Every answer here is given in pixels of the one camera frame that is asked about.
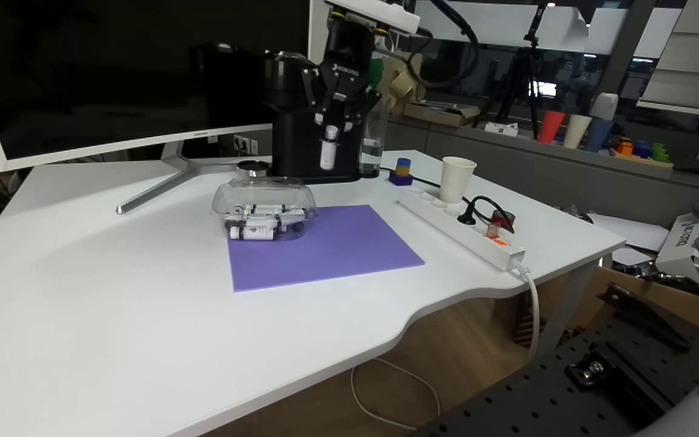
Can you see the black camera tripod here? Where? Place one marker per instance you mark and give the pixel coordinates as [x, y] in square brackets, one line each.
[533, 57]

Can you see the clear water container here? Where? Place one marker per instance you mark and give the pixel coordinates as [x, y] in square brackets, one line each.
[375, 141]

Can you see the white framed monitor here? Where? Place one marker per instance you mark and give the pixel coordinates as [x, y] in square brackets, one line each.
[122, 74]

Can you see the blue plastic cup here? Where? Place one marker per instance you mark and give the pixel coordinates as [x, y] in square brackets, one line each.
[598, 135]

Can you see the black perforated breadboard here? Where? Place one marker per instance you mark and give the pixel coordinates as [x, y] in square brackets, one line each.
[593, 380]

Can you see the cream plastic cup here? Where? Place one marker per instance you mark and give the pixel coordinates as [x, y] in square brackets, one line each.
[577, 132]

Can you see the blue yellow toy block stack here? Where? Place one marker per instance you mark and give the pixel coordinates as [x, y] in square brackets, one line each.
[402, 171]

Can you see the red plastic cup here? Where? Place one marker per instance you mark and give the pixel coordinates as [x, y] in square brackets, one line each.
[551, 127]

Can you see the colourless plastic bowl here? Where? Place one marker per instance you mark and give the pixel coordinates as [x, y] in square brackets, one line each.
[261, 195]

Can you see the white power strip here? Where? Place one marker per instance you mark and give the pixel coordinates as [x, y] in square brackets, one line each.
[462, 232]

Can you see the white paper cup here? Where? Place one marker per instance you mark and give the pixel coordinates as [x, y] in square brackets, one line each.
[458, 180]

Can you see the blue purple paper sheet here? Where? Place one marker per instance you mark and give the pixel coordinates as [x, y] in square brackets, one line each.
[327, 250]

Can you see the orange toy piece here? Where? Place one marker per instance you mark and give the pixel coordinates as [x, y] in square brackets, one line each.
[624, 147]

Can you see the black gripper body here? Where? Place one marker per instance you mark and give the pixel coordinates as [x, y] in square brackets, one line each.
[343, 93]

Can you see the green toy piece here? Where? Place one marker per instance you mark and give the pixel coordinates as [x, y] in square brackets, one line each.
[662, 152]

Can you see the blue toy piece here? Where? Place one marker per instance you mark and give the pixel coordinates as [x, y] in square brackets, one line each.
[641, 149]

